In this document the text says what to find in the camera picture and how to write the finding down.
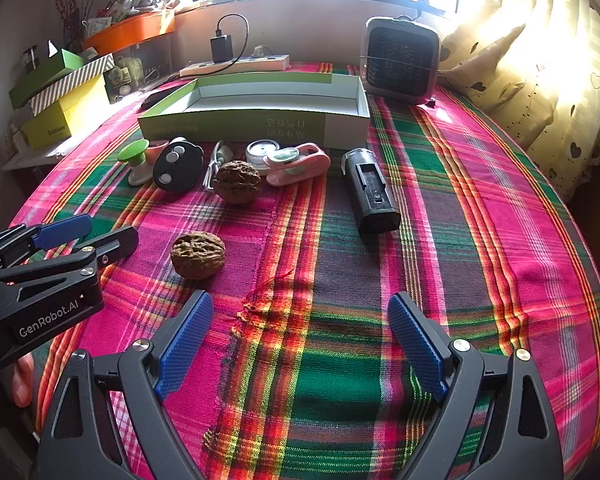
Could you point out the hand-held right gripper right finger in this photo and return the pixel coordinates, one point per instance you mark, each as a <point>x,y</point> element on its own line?
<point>417,345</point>

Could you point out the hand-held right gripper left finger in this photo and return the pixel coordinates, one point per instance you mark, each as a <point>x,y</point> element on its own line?
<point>182,345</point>

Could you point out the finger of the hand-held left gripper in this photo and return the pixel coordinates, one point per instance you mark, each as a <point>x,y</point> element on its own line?
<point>62,227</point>
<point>115,242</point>

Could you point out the brown walnut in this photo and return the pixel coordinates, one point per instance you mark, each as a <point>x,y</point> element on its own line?
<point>237,181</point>
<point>198,254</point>

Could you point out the green and white mushroom-shaped holder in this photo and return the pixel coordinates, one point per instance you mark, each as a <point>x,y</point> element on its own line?
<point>137,160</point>

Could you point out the black round device white buttons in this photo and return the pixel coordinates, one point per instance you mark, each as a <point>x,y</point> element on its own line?
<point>177,167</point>

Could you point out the pink and white holder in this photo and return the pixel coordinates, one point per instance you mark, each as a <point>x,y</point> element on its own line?
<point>159,152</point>

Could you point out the black rectangular device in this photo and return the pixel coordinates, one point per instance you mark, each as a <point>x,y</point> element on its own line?
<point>372,190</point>

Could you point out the green and white cardboard box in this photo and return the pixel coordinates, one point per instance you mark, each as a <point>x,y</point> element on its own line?
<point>230,127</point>

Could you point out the small clear round jar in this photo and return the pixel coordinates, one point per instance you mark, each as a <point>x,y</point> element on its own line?
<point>261,152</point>

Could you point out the pink and mint clip case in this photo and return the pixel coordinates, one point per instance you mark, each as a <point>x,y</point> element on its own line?
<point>300,165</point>

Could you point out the person's left hand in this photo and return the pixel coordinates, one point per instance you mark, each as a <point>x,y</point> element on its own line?
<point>22,380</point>

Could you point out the plaid cloth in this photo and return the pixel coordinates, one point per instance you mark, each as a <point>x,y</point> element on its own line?
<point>330,285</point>

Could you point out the yellow box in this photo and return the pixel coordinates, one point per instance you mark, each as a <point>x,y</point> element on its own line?
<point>65,115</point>

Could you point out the striped box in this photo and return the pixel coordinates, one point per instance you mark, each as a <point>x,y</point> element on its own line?
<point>72,82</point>

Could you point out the black phone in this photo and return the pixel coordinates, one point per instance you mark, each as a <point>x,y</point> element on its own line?
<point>155,97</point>

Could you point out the white tissue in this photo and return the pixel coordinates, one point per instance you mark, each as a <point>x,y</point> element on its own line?
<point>52,49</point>

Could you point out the glass case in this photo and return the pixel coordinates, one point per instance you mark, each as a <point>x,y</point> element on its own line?
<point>145,60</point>

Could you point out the orange tray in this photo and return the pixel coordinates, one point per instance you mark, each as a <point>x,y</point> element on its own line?
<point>130,32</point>

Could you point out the white power strip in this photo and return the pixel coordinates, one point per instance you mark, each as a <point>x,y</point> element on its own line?
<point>235,65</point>

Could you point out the black charger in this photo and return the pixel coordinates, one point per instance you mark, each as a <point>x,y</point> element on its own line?
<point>221,49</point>

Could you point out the white plug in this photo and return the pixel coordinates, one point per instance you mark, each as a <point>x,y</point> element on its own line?
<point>260,51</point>

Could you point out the small black clip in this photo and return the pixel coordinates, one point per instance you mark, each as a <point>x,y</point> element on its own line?
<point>430,103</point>

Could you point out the grey desk heater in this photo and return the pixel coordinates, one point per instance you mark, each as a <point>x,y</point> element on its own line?
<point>400,60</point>

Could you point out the cream heart-print curtain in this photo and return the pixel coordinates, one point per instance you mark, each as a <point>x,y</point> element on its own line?
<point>540,60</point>

